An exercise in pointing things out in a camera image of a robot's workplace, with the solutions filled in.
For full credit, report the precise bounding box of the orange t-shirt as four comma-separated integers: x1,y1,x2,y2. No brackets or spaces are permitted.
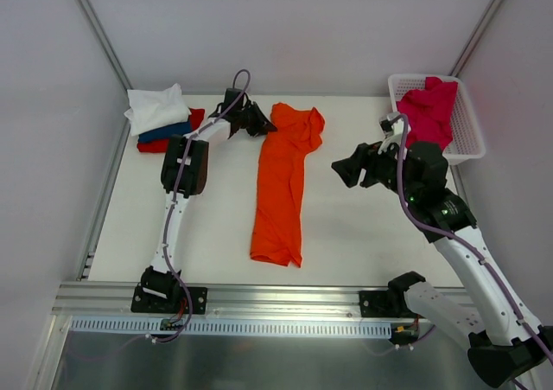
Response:
250,103,325,268

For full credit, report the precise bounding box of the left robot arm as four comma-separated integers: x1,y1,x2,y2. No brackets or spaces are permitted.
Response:
140,87,277,312

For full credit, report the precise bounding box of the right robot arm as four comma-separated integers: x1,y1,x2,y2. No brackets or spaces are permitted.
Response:
331,142,552,388

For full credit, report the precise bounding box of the red folded t-shirt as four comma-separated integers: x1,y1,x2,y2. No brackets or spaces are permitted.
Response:
137,108,205,154

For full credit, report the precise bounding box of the white plastic basket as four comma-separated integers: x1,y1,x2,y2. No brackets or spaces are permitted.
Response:
388,74,486,165

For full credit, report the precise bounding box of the magenta crumpled t-shirt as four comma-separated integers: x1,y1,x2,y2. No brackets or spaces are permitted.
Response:
397,77,458,150

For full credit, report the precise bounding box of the blue folded t-shirt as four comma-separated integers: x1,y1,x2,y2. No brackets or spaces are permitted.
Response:
138,121,192,144

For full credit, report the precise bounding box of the white folded t-shirt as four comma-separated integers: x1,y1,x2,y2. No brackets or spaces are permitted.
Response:
124,83,190,136

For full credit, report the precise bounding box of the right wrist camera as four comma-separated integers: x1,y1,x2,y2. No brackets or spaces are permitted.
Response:
378,112,410,152

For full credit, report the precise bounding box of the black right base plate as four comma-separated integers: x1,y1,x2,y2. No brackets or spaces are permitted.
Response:
358,290,410,318

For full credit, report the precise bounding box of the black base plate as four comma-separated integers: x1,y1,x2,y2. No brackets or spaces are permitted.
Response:
358,290,410,318
130,284,208,315

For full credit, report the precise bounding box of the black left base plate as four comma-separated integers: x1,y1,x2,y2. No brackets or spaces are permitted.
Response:
130,284,208,315

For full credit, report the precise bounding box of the white slotted cable duct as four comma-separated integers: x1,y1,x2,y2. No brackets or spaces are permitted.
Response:
69,316,392,339

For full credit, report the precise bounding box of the aluminium mounting rail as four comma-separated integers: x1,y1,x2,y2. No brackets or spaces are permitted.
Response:
51,279,480,324

